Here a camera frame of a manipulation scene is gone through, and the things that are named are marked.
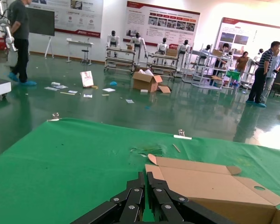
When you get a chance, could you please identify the white paper sheets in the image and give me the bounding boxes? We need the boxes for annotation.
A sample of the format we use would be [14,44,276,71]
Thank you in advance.
[44,81,69,91]

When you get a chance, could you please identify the man in striped shirt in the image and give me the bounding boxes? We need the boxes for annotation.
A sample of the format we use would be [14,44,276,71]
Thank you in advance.
[246,41,280,108]

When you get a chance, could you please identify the man in dark grey shirt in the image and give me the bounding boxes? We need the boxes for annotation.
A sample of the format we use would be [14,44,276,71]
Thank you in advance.
[6,0,37,86]

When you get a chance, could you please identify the flat cardboard piece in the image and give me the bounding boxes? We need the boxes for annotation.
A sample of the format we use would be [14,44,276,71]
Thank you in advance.
[157,85,172,94]

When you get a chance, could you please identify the wall poster with photo row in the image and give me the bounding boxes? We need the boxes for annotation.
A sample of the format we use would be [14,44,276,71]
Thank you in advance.
[123,0,201,47]

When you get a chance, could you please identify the white shelf rack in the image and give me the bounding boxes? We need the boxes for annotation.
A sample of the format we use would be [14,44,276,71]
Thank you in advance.
[182,43,228,91]

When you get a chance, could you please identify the black screen on stand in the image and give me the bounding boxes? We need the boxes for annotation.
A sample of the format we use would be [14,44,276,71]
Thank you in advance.
[27,8,56,59]

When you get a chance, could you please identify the wall poster with red logo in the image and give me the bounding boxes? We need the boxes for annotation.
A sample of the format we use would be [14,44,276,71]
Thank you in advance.
[29,0,104,39]

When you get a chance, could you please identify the black stool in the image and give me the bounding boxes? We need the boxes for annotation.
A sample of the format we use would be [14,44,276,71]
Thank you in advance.
[81,49,90,64]

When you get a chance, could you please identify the green bin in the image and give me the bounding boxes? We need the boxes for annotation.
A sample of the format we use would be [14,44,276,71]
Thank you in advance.
[226,70,241,87]

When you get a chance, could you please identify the white humanoid robot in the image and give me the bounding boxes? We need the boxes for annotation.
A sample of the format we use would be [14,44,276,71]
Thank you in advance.
[178,39,191,59]
[130,32,147,63]
[106,30,122,59]
[156,37,170,65]

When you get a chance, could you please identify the white platform base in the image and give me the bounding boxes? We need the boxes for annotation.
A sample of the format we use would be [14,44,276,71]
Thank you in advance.
[0,77,12,102]

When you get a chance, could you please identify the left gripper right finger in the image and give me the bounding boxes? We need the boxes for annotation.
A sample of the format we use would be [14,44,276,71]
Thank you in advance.
[146,172,228,224]

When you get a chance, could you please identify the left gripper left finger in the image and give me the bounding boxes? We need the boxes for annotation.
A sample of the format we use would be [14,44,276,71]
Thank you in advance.
[71,172,146,224]

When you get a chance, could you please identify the grey workbench rack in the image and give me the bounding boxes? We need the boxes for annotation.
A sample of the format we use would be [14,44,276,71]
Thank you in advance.
[104,46,136,73]
[146,53,179,77]

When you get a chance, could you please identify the person in light blue shirt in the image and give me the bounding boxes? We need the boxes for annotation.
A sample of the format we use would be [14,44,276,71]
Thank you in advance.
[261,52,280,105]

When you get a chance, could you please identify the wall poster with landscape photos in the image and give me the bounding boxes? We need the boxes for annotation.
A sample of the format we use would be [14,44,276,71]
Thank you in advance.
[215,17,280,59]

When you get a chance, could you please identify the open cardboard carton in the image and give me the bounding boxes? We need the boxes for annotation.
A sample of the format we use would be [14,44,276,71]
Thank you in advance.
[132,68,163,93]

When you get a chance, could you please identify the green table cloth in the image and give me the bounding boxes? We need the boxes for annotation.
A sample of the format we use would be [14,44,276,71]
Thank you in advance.
[0,118,280,224]

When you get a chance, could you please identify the white table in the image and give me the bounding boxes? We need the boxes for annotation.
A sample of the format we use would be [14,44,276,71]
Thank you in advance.
[66,38,94,65]

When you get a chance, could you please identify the silver binder clip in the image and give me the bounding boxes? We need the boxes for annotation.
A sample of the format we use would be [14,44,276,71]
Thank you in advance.
[47,112,61,122]
[173,129,192,140]

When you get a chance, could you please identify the open cardboard box round hole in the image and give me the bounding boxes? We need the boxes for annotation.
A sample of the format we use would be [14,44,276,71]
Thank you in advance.
[144,153,280,224]

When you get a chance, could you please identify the woman in brown shirt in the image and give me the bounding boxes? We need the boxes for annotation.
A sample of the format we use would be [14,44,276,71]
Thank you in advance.
[235,51,250,74]

